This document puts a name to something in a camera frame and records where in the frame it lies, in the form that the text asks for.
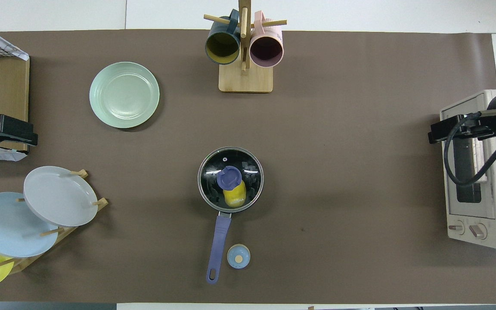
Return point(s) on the dark teal mug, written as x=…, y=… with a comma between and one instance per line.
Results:
x=222, y=47

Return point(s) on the pink ribbed mug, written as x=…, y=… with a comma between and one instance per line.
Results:
x=266, y=51

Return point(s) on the mint green plate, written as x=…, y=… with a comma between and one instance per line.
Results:
x=124, y=94

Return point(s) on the brown table mat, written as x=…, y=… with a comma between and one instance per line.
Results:
x=360, y=172

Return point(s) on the light blue plate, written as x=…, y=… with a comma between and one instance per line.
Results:
x=7, y=228

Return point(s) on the wooden shelf unit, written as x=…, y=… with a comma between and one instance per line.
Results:
x=7, y=94

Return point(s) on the wooden mug tree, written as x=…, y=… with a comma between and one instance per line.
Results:
x=246, y=79

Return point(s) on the glass lid with blue knob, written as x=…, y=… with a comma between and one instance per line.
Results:
x=229, y=178

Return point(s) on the wooden plate rack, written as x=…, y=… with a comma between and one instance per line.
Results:
x=28, y=260

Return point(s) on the dark blue saucepan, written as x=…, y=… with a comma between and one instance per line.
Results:
x=218, y=254

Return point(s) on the yellow potato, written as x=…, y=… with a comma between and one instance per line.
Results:
x=235, y=199

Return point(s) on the beige toaster oven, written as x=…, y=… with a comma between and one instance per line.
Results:
x=472, y=215

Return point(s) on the grey plate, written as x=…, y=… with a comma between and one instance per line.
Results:
x=54, y=193

